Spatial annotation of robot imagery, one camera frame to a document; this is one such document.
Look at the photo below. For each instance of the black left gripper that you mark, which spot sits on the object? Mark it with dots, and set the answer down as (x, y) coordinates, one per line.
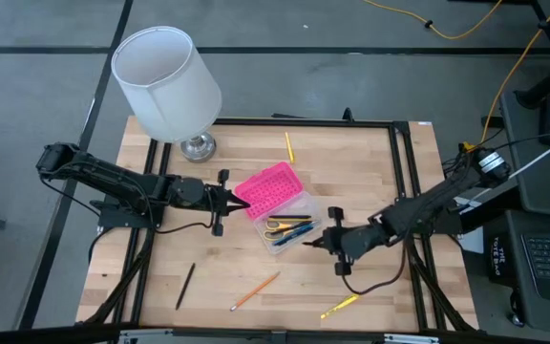
(217, 198)

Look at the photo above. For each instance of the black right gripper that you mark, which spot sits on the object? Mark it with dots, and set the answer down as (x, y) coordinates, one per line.
(338, 241)

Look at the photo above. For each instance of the blue pen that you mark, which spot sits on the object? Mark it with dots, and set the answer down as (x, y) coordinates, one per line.
(299, 234)

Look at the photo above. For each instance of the black pen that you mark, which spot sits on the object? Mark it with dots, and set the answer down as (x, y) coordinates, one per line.
(185, 286)
(299, 227)
(289, 217)

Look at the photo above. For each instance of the yellow highlighter with clip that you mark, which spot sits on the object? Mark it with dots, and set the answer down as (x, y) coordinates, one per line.
(340, 306)

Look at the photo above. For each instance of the slim yellow pen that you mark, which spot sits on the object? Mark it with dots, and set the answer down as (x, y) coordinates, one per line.
(289, 148)

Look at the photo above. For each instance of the orange wooden pencil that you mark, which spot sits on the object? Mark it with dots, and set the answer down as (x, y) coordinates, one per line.
(255, 292)

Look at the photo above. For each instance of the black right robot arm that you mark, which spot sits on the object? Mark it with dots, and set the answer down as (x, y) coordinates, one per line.
(423, 212)

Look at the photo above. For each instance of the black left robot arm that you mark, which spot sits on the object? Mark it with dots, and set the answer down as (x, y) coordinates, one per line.
(108, 179)

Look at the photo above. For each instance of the clear pencil box pink lid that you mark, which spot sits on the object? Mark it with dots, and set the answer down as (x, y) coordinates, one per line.
(270, 188)

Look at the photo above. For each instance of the black clamp knob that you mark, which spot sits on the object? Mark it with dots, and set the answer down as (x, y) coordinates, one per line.
(348, 115)

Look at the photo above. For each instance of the white shade silver table lamp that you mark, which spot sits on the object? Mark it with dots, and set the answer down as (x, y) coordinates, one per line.
(165, 81)

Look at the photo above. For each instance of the white paper sheet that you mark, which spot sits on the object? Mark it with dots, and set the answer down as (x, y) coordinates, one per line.
(471, 243)

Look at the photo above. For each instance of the black printed tote bag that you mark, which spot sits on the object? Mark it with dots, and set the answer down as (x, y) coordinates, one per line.
(501, 258)

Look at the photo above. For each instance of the black desk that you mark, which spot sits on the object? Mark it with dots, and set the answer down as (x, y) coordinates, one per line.
(533, 191)

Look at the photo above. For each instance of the white rod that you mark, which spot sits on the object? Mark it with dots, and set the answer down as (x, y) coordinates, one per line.
(547, 152)

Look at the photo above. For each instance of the black tripod stand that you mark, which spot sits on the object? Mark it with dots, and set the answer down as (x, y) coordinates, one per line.
(549, 81)

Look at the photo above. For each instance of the black aluminium table frame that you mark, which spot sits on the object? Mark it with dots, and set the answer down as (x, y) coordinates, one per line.
(303, 122)

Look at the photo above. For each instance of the silver beam bracket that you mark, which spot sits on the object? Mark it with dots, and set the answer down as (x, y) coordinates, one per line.
(146, 337)
(411, 339)

